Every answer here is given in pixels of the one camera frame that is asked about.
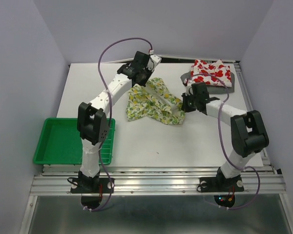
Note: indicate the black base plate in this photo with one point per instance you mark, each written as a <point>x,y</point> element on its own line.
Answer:
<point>215,185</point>
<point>107,186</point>

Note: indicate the red poppy print skirt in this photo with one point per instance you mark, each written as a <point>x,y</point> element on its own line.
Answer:
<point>212,74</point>

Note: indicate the green plastic tray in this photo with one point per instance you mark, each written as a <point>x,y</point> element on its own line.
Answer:
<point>59,143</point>

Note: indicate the grey folded skirt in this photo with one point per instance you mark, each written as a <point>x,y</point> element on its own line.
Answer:
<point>214,89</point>

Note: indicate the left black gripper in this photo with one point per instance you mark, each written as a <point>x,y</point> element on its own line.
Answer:
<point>149,72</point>

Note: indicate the aluminium front rail frame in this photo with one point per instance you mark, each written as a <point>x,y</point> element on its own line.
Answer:
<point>144,181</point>

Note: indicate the lemon print skirt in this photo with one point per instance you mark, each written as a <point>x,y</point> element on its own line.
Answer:
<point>154,100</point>

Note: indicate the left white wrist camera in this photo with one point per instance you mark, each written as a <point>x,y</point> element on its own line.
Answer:
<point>154,60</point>

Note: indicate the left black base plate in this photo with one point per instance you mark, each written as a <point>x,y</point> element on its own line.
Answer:
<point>107,186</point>

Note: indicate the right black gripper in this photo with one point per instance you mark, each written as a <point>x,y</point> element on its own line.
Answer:
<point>185,105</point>

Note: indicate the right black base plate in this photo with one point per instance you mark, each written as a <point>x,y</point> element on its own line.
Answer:
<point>215,185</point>

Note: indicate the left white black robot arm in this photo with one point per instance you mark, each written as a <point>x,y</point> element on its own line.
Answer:
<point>93,123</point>

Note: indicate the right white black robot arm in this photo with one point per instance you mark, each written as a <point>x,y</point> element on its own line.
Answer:
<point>247,131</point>

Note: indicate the right side aluminium rail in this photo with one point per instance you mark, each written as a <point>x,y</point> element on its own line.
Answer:
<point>239,79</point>

